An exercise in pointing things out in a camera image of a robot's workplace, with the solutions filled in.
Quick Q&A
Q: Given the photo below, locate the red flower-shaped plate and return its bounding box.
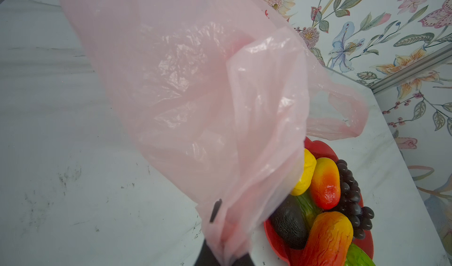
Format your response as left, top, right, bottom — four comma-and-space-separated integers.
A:
264, 138, 374, 266

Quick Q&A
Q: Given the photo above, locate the dark purple grape bunch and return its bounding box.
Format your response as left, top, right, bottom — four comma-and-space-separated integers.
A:
333, 160, 375, 240

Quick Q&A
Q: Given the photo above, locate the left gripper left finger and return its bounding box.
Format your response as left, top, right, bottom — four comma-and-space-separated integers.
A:
194, 240, 220, 266

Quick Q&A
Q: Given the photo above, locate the yellow lemon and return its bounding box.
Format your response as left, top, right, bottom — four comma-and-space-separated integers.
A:
290, 149, 317, 196

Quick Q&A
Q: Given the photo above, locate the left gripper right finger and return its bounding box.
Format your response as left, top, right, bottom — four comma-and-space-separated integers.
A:
232, 253, 255, 266

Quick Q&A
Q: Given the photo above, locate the green cucumber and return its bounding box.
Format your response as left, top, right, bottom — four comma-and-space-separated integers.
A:
295, 189, 323, 229

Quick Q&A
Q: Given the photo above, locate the dark avocado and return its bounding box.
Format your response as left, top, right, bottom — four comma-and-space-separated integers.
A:
269, 195, 309, 250

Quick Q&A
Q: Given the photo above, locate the large orange red mango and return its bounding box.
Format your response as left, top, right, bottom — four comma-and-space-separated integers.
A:
301, 211, 353, 266

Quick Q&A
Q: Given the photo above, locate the pink plastic bag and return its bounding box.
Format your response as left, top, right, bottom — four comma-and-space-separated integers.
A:
60, 0, 368, 266

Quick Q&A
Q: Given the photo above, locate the small orange red mango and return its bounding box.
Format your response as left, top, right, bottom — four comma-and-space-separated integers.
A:
310, 158, 341, 210

